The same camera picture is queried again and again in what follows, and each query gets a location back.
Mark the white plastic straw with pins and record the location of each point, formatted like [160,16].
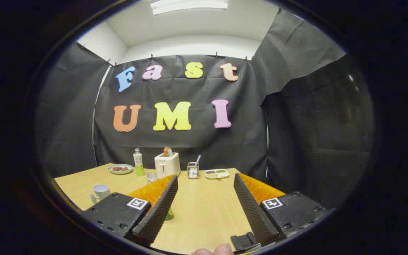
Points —
[197,160]

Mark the capped tall green bottle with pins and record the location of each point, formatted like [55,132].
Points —
[139,166]

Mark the wooden table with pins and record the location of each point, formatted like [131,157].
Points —
[204,205]

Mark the white cup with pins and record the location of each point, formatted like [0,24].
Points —
[100,193]

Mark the pale green plate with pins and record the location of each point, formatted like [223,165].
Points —
[120,171]

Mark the white toaster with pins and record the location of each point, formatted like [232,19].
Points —
[167,165]

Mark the ceiling light panel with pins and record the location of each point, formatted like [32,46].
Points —
[188,5]

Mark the green label juice bottle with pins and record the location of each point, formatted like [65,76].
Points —
[151,176]

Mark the black backdrop cloth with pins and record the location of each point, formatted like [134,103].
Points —
[190,141]

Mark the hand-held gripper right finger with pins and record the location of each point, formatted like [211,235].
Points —
[251,209]

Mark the white divided tray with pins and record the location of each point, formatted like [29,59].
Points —
[216,174]

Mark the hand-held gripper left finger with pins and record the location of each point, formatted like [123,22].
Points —
[158,212]

